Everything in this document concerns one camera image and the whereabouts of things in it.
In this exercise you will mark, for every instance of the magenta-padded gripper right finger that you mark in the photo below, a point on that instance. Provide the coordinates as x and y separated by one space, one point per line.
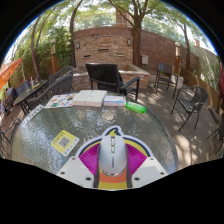
136 160

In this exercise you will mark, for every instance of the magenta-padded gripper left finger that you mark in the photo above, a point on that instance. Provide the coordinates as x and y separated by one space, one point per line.
87 160

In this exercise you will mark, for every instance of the white computer mouse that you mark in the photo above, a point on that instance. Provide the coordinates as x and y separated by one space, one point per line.
112 155

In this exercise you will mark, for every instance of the yellow square code card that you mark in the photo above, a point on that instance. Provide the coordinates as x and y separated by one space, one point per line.
65 142

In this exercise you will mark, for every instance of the green packet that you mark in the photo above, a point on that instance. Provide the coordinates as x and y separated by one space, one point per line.
135 107

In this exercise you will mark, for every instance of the black metal mesh chair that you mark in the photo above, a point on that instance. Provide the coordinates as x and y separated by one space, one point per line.
193 100
6 133

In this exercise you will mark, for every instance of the black wooden slatted chair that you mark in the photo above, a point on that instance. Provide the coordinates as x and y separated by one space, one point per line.
103 76

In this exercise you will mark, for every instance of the dark round side table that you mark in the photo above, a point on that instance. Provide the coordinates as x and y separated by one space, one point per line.
28 93

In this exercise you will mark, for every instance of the black wicker armchair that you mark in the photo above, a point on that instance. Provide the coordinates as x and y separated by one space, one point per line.
60 72

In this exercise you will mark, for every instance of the dark folding chair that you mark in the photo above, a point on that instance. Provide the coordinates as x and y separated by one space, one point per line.
165 71

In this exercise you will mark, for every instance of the clear cup with straw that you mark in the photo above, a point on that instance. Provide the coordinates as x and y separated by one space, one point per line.
32 82

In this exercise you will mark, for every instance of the blue mesh chair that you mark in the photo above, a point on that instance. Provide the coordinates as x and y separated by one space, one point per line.
22 87

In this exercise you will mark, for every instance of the stone brick fireplace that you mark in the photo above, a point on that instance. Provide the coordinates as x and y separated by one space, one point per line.
103 46

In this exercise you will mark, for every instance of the tree with forked trunk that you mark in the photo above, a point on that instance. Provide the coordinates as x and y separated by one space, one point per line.
136 43

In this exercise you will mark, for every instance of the orange parasol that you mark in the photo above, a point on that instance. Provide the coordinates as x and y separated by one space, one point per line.
8 70

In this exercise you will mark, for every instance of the grey wall box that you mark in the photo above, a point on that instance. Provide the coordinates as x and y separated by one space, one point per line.
145 59

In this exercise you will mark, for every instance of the wooden lamp post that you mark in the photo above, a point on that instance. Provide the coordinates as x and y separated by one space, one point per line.
53 56
177 58

